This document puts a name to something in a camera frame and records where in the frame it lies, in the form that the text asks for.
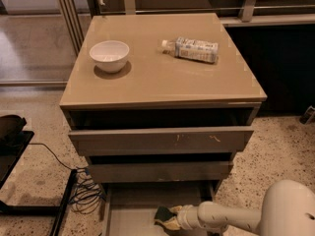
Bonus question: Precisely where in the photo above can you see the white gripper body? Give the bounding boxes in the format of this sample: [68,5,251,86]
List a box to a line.
[177,205,200,230]

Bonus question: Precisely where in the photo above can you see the green and yellow sponge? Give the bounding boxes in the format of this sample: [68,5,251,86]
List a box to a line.
[154,206,174,223]

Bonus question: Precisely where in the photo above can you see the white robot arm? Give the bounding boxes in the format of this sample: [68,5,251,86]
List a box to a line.
[155,180,315,236]

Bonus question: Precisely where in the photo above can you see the grey middle drawer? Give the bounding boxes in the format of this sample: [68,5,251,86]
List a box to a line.
[89,161,233,183]

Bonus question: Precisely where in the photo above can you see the grey drawer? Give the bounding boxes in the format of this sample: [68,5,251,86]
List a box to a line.
[69,126,253,156]
[89,161,233,183]
[102,181,215,236]

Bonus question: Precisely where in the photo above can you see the grey bottom drawer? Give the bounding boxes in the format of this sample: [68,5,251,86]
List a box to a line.
[102,181,215,236]

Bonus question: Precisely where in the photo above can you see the grey top drawer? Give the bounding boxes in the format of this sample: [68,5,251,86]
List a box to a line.
[69,126,253,156]

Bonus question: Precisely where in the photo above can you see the grey drawer cabinet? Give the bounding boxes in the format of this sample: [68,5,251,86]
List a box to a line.
[59,12,268,195]

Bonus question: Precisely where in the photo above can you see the clear labelled plastic bottle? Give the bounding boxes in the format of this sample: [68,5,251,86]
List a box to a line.
[161,37,219,64]

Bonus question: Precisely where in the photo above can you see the white ceramic bowl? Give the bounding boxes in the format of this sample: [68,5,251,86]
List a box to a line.
[90,40,130,73]

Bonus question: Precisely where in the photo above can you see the black metal stand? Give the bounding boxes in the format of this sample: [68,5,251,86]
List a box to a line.
[0,114,78,236]

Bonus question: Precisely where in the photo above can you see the black coiled cables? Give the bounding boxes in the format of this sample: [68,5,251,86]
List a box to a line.
[29,143,106,215]

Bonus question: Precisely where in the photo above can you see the metal railing frame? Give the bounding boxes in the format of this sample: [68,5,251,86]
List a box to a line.
[57,0,315,50]

